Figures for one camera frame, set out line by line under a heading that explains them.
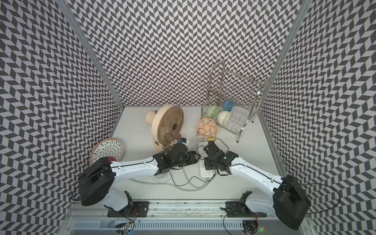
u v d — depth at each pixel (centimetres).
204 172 83
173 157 63
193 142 94
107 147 94
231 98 82
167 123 76
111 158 91
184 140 78
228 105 102
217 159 62
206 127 96
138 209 74
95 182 43
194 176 85
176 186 81
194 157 74
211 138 97
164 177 80
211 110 99
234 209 74
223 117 96
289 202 40
